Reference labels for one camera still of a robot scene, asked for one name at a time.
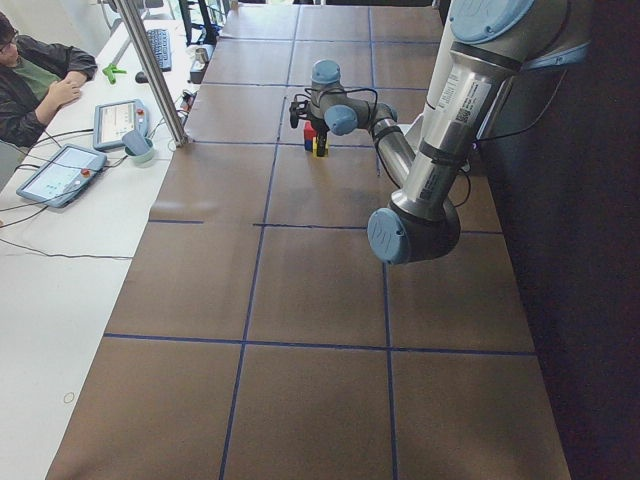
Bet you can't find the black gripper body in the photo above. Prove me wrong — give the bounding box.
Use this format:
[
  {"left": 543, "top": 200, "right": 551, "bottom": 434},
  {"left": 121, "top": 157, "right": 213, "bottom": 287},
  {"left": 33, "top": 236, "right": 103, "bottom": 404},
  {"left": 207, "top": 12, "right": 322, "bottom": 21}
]
[{"left": 289, "top": 99, "right": 328, "bottom": 134}]

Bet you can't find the yellow cube block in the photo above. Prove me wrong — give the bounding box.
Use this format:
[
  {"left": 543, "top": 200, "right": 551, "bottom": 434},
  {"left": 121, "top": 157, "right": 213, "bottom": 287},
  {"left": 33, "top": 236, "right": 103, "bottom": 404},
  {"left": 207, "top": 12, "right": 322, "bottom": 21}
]
[{"left": 313, "top": 144, "right": 329, "bottom": 158}]

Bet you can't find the red cube block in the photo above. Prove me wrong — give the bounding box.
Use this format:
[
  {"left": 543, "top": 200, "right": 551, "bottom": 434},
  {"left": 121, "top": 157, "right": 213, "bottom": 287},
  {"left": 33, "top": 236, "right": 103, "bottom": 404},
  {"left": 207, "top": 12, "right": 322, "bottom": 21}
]
[{"left": 303, "top": 121, "right": 316, "bottom": 144}]

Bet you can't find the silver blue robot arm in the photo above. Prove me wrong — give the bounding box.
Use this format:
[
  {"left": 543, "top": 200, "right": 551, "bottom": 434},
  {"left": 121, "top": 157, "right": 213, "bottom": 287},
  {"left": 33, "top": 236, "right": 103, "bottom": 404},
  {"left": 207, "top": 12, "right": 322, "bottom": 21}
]
[{"left": 289, "top": 1, "right": 594, "bottom": 265}]

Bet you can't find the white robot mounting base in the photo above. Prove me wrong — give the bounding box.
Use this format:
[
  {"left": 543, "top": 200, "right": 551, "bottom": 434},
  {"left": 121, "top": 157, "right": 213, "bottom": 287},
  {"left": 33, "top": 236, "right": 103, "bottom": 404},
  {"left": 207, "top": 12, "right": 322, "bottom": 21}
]
[{"left": 399, "top": 114, "right": 430, "bottom": 153}]

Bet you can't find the black box on desk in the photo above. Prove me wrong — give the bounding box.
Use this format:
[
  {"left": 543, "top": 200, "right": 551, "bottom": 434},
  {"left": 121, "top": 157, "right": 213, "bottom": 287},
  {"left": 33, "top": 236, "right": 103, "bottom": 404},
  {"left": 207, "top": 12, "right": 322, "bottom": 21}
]
[{"left": 189, "top": 44, "right": 215, "bottom": 85}]

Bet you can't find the orange black connector block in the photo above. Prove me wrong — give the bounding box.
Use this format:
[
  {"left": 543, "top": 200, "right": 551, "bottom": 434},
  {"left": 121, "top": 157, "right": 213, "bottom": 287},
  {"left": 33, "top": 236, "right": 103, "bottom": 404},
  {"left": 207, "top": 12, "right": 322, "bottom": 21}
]
[{"left": 180, "top": 90, "right": 196, "bottom": 112}]

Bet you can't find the silver metal cup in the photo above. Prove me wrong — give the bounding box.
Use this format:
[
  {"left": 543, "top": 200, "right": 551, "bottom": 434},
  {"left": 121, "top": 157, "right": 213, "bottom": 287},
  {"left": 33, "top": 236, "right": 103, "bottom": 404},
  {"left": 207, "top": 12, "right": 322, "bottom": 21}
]
[{"left": 194, "top": 47, "right": 209, "bottom": 64}]

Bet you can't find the white pillar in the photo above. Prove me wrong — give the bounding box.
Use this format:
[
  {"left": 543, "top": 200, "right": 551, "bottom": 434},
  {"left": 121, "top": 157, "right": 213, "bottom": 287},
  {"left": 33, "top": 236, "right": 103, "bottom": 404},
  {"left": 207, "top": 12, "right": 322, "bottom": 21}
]
[{"left": 423, "top": 19, "right": 455, "bottom": 122}]

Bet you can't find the black keyboard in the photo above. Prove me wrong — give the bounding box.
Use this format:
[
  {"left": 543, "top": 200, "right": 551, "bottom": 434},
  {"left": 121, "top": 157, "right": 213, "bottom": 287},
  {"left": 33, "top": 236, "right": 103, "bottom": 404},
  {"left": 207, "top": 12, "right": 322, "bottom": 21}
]
[{"left": 146, "top": 29, "right": 172, "bottom": 72}]

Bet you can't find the far teach pendant tablet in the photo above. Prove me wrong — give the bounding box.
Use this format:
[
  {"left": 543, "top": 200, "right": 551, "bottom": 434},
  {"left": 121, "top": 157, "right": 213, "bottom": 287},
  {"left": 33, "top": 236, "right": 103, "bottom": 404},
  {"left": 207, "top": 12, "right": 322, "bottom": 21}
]
[{"left": 93, "top": 99, "right": 149, "bottom": 151}]

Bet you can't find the teach pendant tablet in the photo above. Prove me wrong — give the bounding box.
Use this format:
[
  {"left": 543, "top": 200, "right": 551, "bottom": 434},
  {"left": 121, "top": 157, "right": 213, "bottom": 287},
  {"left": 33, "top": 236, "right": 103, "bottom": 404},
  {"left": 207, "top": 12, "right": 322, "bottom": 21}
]
[
  {"left": 16, "top": 145, "right": 107, "bottom": 208},
  {"left": 93, "top": 99, "right": 149, "bottom": 151}
]

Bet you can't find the green plastic tool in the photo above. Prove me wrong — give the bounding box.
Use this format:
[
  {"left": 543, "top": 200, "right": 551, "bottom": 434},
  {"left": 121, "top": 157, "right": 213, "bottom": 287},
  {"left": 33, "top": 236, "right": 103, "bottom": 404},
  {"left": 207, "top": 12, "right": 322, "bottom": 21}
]
[{"left": 102, "top": 64, "right": 127, "bottom": 85}]

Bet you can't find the near teach pendant tablet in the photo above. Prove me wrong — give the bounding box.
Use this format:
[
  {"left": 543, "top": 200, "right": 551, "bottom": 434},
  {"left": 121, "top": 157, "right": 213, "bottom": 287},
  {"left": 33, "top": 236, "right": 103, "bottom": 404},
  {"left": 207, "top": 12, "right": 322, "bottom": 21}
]
[{"left": 16, "top": 145, "right": 107, "bottom": 208}]

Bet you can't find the seated person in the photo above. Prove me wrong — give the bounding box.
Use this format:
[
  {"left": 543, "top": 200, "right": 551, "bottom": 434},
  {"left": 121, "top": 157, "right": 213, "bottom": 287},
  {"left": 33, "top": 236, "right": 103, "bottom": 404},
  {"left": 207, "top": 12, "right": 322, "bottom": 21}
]
[{"left": 1, "top": 15, "right": 97, "bottom": 148}]

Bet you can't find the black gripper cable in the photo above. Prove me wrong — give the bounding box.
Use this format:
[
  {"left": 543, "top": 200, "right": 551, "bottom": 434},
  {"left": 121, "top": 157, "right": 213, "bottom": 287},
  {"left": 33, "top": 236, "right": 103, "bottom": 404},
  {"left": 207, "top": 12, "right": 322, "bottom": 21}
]
[{"left": 292, "top": 87, "right": 380, "bottom": 126}]

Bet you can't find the aluminium frame post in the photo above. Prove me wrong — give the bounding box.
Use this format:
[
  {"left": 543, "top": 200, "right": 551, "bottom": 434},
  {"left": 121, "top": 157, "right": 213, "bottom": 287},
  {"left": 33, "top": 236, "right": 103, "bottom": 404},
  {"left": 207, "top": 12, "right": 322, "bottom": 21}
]
[{"left": 114, "top": 0, "right": 188, "bottom": 147}]

